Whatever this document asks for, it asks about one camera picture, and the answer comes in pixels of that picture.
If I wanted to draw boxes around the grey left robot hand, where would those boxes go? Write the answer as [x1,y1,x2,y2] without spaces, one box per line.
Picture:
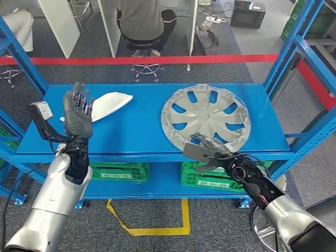
[63,82,95,139]

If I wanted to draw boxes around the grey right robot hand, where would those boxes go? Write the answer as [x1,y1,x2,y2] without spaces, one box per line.
[190,132,233,174]

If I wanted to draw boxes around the grey plastic wheel cover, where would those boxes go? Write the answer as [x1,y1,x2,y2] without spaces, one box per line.
[161,83,251,153]

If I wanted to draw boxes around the white curved plastic part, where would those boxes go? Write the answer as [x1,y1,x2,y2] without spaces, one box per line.
[60,91,134,123]

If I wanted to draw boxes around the blue metal shelf rack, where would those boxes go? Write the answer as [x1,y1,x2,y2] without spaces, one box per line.
[0,0,336,209]

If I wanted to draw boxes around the green folded plastic crate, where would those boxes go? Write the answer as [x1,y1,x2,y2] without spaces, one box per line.
[180,160,273,193]
[89,162,150,183]
[0,125,20,169]

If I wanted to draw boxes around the yellow floor tape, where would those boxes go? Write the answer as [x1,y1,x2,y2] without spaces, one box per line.
[106,198,190,237]

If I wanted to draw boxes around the white desk panel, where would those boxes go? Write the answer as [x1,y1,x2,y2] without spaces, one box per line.
[38,0,82,59]
[97,0,122,58]
[186,0,199,72]

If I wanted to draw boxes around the black round stool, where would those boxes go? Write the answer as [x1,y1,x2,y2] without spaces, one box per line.
[0,64,23,88]
[125,36,165,83]

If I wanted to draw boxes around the chrome round stool base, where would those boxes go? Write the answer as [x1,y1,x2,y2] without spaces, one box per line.
[251,174,288,252]

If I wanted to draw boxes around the grey bag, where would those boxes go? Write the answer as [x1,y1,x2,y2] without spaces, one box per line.
[193,21,220,56]

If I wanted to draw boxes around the person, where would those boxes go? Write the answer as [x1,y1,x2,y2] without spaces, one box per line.
[116,0,177,58]
[0,9,34,53]

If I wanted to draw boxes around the white power strip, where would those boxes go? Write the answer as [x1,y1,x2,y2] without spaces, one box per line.
[205,15,227,24]

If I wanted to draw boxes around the dark metal pole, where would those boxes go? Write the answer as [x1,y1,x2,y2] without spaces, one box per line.
[287,109,328,149]

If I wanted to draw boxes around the black microwave oven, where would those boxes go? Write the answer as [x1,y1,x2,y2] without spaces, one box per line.
[230,0,267,29]

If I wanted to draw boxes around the green crate stack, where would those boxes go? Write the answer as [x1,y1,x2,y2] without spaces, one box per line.
[280,0,305,41]

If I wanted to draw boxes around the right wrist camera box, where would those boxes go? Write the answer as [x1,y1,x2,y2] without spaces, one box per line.
[183,141,220,164]

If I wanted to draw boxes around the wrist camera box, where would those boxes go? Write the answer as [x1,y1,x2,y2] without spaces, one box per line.
[183,141,220,164]
[29,101,66,143]

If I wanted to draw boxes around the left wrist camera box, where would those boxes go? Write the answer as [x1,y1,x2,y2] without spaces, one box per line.
[29,101,66,143]

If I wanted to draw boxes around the black cable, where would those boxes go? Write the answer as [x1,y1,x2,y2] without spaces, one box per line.
[0,163,51,244]

